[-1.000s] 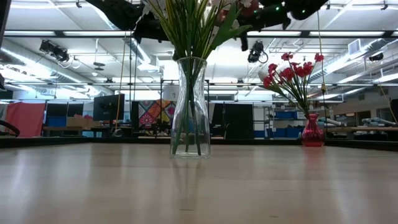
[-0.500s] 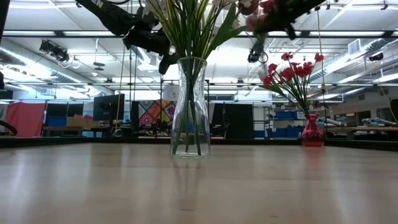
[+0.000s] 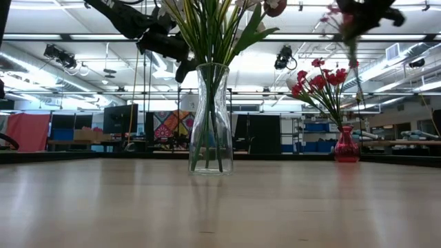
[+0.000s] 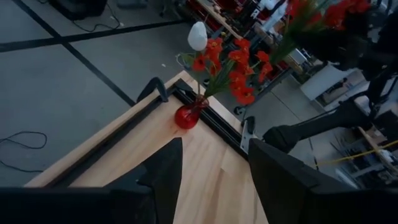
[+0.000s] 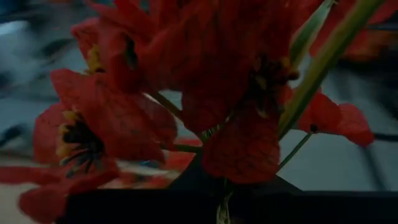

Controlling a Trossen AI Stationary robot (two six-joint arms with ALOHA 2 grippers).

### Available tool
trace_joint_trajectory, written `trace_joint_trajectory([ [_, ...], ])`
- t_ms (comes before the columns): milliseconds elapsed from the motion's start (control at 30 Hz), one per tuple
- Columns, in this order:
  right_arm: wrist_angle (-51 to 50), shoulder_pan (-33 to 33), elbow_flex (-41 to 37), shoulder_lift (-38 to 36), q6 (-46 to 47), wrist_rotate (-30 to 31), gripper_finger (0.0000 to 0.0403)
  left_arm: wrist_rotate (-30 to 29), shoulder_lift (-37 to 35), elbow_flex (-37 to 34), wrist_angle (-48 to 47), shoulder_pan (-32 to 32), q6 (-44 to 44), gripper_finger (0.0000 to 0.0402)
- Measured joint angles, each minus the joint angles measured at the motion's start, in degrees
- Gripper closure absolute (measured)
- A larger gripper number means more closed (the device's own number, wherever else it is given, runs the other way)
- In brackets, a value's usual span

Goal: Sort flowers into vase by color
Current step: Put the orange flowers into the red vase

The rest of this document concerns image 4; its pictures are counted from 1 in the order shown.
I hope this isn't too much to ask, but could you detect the red glass vase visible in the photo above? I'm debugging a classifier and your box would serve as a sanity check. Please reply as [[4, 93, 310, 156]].
[[174, 95, 210, 130]]

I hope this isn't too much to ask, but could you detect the thin black floor cable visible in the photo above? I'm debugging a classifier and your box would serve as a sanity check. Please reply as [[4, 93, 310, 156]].
[[72, 2, 124, 33]]

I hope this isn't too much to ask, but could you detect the red small-blossom flower bunch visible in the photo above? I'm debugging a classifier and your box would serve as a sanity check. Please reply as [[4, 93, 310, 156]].
[[269, 0, 373, 66], [191, 37, 274, 106]]

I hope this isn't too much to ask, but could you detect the black floor cable with coil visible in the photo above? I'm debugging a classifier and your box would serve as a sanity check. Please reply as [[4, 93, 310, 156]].
[[0, 131, 48, 174]]

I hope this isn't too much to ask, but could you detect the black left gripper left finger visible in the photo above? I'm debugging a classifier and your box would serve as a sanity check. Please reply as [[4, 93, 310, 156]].
[[0, 137, 184, 224]]

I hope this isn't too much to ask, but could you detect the white plastic machine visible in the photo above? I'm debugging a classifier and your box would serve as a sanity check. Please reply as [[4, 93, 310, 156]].
[[256, 0, 289, 34]]

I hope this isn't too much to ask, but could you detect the silver metal clamp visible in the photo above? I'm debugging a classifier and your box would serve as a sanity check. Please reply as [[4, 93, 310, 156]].
[[239, 116, 258, 154]]

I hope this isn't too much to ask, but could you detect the wooden plank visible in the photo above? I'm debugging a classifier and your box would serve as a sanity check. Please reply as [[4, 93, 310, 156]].
[[357, 126, 398, 175]]

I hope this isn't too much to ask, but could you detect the black equipment box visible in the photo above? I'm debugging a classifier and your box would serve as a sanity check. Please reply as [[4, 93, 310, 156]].
[[49, 0, 108, 21]]

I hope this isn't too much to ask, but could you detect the white cabinet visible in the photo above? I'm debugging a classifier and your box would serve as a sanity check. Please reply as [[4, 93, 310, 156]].
[[300, 64, 355, 101]]

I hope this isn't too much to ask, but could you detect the wooden shelf board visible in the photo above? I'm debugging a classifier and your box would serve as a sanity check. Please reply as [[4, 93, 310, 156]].
[[198, 0, 243, 40]]

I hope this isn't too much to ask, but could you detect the black rectangular metal frame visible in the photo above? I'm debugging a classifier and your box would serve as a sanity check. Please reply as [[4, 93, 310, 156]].
[[46, 77, 251, 189]]

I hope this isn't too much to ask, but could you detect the yellow cable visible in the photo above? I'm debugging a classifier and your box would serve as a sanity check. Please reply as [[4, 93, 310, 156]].
[[313, 139, 398, 166]]

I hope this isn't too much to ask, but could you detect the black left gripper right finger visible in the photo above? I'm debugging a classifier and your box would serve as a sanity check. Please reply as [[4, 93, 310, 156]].
[[248, 138, 398, 224]]

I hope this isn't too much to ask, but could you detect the white artificial tulip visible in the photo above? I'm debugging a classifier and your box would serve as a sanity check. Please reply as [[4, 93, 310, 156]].
[[176, 21, 209, 99]]

